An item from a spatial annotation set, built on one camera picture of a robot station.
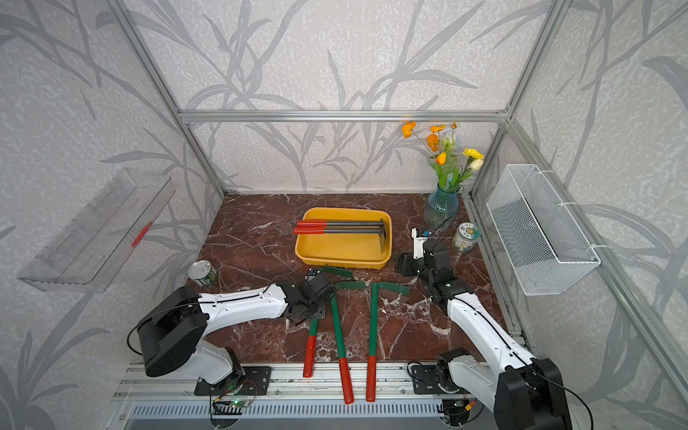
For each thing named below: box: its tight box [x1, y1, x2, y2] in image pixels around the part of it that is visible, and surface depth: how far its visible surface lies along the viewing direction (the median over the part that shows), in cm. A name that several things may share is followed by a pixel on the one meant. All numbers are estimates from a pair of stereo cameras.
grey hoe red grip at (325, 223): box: [296, 218, 386, 231], surface depth 104 cm
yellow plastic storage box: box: [294, 207, 394, 270], surface depth 104 cm
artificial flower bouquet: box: [402, 120, 485, 192], surface depth 97 cm
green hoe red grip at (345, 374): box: [329, 281, 367, 405], surface depth 77 cm
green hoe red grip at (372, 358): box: [366, 281, 412, 403], surface depth 84 cm
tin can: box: [187, 259, 218, 286], surface depth 92 cm
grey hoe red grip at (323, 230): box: [293, 225, 387, 254], surface depth 101 cm
